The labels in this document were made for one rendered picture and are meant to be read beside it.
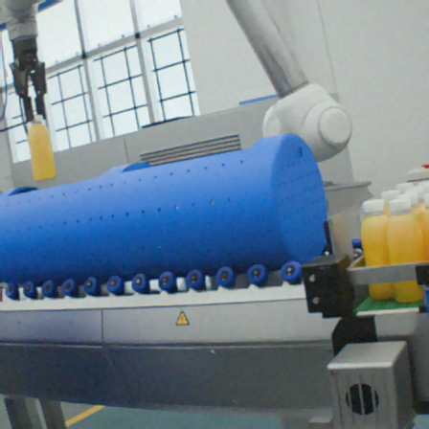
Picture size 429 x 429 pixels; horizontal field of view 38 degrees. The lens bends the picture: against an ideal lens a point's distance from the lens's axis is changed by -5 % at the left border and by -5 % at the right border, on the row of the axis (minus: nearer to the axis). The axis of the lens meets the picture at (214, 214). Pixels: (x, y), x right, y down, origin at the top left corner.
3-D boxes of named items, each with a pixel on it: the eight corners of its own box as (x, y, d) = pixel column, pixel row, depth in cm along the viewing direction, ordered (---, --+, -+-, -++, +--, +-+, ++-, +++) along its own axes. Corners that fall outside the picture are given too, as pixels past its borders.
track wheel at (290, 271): (284, 264, 131) (280, 259, 129) (304, 262, 128) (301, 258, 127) (282, 284, 128) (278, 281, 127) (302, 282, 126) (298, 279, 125)
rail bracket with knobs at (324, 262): (325, 306, 120) (317, 254, 119) (361, 304, 116) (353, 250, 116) (305, 323, 111) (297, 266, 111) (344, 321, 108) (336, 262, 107)
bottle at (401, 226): (429, 302, 108) (417, 209, 106) (393, 305, 110) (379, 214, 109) (431, 291, 114) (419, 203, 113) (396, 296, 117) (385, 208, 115)
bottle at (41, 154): (36, 181, 181) (27, 124, 179) (58, 176, 181) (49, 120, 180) (33, 181, 174) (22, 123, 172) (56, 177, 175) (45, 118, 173)
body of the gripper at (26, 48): (25, 44, 180) (30, 75, 180) (5, 44, 172) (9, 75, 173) (43, 37, 176) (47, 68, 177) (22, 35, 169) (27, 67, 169)
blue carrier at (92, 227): (60, 274, 193) (41, 182, 190) (335, 250, 149) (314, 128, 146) (-7, 300, 169) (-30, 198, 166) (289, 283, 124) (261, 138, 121)
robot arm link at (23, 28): (-1, 26, 172) (2, 45, 173) (20, 16, 167) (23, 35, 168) (22, 28, 180) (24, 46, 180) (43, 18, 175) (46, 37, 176)
